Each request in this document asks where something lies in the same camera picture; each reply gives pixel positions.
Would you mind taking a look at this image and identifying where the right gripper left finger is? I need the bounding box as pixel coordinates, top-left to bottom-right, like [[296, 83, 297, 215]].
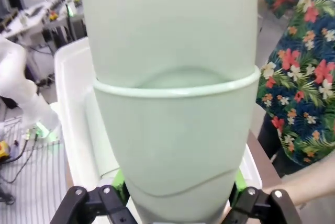
[[51, 169, 137, 224]]

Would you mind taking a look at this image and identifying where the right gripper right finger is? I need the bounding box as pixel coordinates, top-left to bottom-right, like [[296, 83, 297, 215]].
[[222, 170, 302, 224]]

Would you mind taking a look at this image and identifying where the pale green plastic cup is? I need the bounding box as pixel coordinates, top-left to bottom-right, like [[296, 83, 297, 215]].
[[78, 0, 259, 88], [93, 66, 261, 224]]

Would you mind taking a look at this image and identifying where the white plastic basket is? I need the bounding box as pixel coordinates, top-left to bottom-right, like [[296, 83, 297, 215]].
[[54, 37, 263, 191]]

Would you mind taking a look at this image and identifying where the person's left forearm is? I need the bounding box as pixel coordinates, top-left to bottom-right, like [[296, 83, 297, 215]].
[[294, 155, 335, 204]]

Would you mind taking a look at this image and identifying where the person's left hand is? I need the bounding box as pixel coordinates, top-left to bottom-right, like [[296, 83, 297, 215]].
[[262, 178, 310, 206]]

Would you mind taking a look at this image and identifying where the striped aluminium mounting plate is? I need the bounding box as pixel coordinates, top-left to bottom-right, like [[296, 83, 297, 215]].
[[0, 116, 69, 224]]

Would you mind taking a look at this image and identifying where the yellow emergency stop box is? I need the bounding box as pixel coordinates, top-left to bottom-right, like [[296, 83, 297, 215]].
[[0, 141, 11, 161]]

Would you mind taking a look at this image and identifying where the person in floral shirt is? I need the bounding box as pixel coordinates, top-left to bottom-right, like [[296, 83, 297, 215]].
[[256, 0, 335, 167]]

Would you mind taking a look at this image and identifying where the cluttered white workbench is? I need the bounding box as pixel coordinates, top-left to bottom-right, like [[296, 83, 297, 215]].
[[0, 0, 87, 51]]

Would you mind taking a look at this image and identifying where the grey cable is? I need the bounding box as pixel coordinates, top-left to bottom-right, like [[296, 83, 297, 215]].
[[0, 134, 40, 184]]

